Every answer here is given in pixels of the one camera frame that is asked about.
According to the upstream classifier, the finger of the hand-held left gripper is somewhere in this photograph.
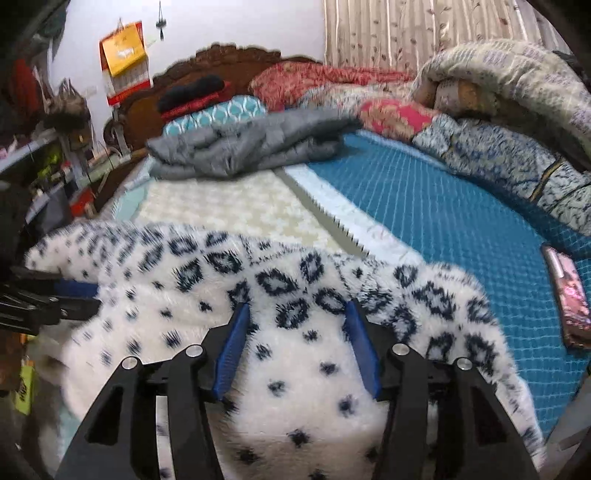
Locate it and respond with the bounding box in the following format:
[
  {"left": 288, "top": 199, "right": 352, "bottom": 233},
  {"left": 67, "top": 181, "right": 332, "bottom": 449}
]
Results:
[
  {"left": 8, "top": 267, "right": 100, "bottom": 300},
  {"left": 0, "top": 288, "right": 102, "bottom": 337}
]

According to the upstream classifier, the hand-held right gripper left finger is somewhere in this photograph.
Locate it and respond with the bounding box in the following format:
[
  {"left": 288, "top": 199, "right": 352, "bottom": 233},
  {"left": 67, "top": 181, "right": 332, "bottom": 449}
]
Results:
[{"left": 54, "top": 302, "right": 252, "bottom": 480}]

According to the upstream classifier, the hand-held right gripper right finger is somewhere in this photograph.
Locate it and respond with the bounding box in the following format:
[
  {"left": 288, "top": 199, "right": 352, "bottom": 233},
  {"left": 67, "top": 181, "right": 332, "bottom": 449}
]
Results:
[{"left": 344, "top": 299, "right": 541, "bottom": 480}]

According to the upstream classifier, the white fluffy patterned sweater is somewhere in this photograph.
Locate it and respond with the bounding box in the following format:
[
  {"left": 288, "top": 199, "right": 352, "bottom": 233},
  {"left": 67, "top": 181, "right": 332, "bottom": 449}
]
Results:
[{"left": 23, "top": 220, "right": 548, "bottom": 480}]

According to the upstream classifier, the yellow packet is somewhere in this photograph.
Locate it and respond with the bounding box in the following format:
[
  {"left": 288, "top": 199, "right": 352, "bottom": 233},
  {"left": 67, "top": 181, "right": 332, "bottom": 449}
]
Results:
[{"left": 13, "top": 357, "right": 37, "bottom": 416}]

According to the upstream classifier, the cream textured bed mat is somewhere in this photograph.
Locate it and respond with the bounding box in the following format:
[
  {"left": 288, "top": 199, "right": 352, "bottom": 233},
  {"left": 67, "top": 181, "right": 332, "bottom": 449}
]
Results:
[{"left": 111, "top": 168, "right": 365, "bottom": 259}]

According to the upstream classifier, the cluttered side shelf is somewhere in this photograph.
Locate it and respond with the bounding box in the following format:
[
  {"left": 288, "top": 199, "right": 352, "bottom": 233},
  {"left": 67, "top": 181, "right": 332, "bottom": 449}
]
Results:
[{"left": 0, "top": 46, "right": 134, "bottom": 222}]

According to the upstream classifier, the blue checked bed sheet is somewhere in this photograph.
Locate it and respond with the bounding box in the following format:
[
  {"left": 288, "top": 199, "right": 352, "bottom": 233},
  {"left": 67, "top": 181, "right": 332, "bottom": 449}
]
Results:
[{"left": 284, "top": 131, "right": 591, "bottom": 444}]

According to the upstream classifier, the grey quilted jacket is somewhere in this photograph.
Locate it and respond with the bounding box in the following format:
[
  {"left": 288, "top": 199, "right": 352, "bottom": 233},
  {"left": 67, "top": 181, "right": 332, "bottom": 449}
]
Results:
[{"left": 147, "top": 111, "right": 363, "bottom": 181}]

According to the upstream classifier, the black smartphone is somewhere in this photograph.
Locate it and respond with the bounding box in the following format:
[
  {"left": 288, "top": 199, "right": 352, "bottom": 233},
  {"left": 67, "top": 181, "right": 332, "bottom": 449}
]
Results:
[{"left": 541, "top": 244, "right": 591, "bottom": 350}]

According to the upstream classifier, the teal patterned pillow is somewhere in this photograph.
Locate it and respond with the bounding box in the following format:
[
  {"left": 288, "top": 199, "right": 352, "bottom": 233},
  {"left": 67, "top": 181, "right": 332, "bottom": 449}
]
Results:
[{"left": 161, "top": 95, "right": 269, "bottom": 137}]

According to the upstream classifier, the red and black cloth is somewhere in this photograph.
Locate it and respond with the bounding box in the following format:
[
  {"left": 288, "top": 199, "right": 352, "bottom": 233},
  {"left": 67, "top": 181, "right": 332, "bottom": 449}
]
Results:
[{"left": 157, "top": 75, "right": 234, "bottom": 123}]

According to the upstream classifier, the blue and white patterned blanket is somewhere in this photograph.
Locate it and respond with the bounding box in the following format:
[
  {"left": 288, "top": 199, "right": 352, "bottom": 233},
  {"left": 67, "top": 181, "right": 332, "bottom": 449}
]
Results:
[{"left": 411, "top": 113, "right": 591, "bottom": 236}]

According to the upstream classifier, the red floral quilt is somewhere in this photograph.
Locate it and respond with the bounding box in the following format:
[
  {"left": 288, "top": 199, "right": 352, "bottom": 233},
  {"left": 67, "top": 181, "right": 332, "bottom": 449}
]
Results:
[{"left": 249, "top": 61, "right": 444, "bottom": 134}]

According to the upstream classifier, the carved wooden headboard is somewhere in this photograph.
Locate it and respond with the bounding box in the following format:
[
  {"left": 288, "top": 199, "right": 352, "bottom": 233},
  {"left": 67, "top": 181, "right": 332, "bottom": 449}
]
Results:
[{"left": 102, "top": 42, "right": 324, "bottom": 153}]

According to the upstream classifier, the cream patterned folded quilt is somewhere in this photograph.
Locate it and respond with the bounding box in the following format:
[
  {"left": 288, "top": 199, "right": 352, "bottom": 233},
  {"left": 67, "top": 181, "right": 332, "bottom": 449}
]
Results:
[{"left": 411, "top": 39, "right": 591, "bottom": 162}]

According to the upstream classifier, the beige leaf print curtain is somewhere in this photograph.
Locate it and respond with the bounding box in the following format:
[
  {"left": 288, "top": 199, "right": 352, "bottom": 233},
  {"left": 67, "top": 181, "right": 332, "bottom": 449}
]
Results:
[{"left": 322, "top": 0, "right": 561, "bottom": 77}]

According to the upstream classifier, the orange and red wall calendar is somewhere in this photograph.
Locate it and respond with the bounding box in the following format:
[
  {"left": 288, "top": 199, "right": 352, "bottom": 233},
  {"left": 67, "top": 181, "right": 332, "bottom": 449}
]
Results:
[{"left": 98, "top": 21, "right": 153, "bottom": 108}]

